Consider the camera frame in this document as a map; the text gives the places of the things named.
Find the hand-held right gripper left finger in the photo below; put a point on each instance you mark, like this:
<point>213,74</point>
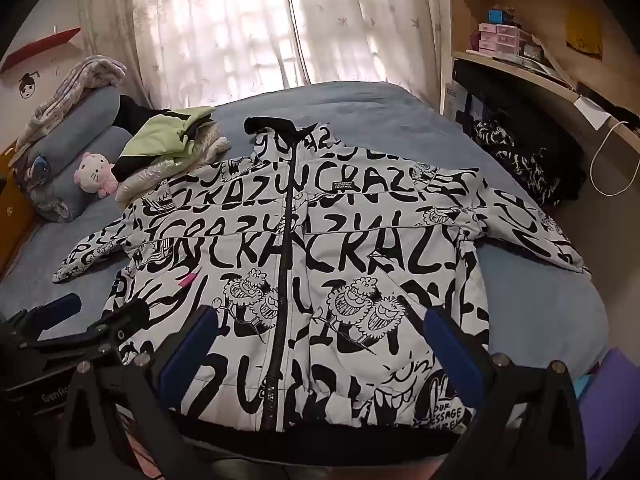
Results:
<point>192,347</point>

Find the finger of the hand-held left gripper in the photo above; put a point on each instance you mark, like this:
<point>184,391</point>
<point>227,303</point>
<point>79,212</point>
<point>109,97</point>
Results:
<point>122,322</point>
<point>60,305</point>

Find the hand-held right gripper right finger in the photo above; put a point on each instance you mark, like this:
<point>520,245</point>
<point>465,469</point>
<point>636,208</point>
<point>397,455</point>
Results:
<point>455,347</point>

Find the black and white printed jacket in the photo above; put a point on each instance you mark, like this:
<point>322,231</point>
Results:
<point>350,240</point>

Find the orange wooden headboard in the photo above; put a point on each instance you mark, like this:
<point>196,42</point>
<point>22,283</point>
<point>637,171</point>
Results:
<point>12,215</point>

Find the grey blue pillows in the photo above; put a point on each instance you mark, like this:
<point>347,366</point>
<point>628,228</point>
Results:
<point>60,185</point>

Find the pink plush cat toy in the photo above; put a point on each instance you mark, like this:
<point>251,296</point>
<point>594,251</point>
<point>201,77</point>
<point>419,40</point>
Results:
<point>92,172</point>

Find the purple mat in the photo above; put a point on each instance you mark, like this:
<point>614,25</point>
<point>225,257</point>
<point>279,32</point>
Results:
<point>615,410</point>

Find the blue-grey rolled blanket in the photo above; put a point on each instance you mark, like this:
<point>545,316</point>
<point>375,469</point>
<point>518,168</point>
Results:
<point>85,120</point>

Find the light green garment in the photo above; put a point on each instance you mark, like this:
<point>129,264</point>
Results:
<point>160,135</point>

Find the black and white patterned cloth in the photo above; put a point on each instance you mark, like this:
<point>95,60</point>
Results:
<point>525,160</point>

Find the black garment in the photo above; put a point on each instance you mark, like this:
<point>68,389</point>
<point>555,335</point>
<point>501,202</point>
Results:
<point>131,112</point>

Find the floral patterned quilt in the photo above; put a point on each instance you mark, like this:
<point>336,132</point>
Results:
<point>80,80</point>

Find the bed with blue sheet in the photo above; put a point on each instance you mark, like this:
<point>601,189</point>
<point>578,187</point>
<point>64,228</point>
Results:
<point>380,125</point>

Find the white paper sheet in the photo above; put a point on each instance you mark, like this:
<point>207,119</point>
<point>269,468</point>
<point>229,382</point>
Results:
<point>591,110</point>

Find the pink drawer organizer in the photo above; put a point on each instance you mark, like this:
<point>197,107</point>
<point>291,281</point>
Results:
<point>502,37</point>

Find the white floral sheer curtain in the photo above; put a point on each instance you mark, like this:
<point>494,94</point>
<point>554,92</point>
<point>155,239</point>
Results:
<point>225,25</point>

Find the yellow paper cutout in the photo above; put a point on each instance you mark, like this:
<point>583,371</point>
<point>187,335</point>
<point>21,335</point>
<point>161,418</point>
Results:
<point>584,30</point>

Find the cartoon face wall sticker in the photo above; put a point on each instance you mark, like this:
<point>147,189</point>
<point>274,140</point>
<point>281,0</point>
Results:
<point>29,86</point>

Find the red wall shelf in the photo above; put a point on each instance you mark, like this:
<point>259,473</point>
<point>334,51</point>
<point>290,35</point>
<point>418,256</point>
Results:
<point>40,47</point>

